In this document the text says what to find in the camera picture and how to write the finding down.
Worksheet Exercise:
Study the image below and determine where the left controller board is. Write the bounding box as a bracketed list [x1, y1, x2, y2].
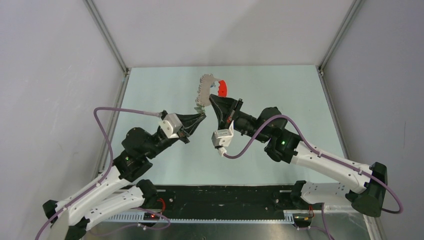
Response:
[143, 212, 161, 222]

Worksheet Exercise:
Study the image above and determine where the aluminium frame post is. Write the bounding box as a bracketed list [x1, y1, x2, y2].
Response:
[317, 0, 365, 77]
[82, 0, 130, 76]

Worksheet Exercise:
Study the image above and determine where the green key tag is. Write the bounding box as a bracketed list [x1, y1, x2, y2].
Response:
[194, 105, 205, 114]

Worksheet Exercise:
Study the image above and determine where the slotted cable duct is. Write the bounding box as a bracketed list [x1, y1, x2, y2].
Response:
[109, 211, 296, 225]

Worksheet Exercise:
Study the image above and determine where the right aluminium frame post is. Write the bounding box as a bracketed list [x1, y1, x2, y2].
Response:
[317, 0, 365, 77]

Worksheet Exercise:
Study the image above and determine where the right controller board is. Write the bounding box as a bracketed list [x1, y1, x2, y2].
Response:
[293, 215, 313, 230]

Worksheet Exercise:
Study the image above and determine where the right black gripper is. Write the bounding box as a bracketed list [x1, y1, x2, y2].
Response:
[209, 94, 269, 144]

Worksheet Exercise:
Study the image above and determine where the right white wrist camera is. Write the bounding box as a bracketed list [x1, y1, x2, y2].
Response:
[211, 121, 234, 157]

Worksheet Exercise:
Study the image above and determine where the left aluminium frame post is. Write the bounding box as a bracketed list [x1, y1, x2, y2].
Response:
[82, 0, 130, 76]

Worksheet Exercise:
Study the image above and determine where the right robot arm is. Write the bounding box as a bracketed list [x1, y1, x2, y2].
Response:
[209, 94, 388, 218]

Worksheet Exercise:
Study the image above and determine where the metal key holder red handle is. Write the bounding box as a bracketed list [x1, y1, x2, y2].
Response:
[195, 74, 228, 107]

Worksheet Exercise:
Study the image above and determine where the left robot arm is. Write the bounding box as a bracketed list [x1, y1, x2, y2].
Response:
[42, 110, 206, 240]

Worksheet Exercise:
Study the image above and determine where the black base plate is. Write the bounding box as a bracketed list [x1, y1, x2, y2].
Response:
[127, 184, 319, 222]

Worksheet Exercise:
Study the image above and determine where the controller board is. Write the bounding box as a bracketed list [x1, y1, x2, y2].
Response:
[293, 215, 313, 230]
[143, 212, 161, 222]

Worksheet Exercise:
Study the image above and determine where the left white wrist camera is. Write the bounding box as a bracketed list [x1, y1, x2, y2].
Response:
[158, 113, 183, 139]

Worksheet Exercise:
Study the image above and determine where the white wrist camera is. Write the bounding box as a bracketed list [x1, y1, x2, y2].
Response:
[211, 121, 234, 157]
[158, 113, 183, 139]

